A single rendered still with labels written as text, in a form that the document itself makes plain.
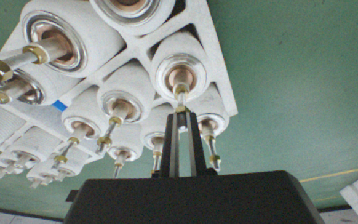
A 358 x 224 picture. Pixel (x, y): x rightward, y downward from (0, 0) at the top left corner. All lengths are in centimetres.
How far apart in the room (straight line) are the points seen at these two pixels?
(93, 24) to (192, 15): 14
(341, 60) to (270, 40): 31
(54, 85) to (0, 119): 30
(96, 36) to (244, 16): 38
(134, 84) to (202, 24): 15
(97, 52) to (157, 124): 16
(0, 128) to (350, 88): 126
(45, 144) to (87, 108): 30
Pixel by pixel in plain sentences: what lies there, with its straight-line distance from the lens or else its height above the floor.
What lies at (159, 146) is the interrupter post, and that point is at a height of 27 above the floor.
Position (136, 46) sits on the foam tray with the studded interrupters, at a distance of 25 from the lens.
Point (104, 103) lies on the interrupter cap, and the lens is 24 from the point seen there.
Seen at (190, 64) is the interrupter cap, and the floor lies 25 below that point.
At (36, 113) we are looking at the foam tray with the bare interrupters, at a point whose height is 16.
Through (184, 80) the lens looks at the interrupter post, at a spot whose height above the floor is 27.
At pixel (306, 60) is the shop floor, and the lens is 63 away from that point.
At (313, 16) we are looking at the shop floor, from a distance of 57.
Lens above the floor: 42
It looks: 48 degrees down
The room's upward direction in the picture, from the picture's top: 180 degrees clockwise
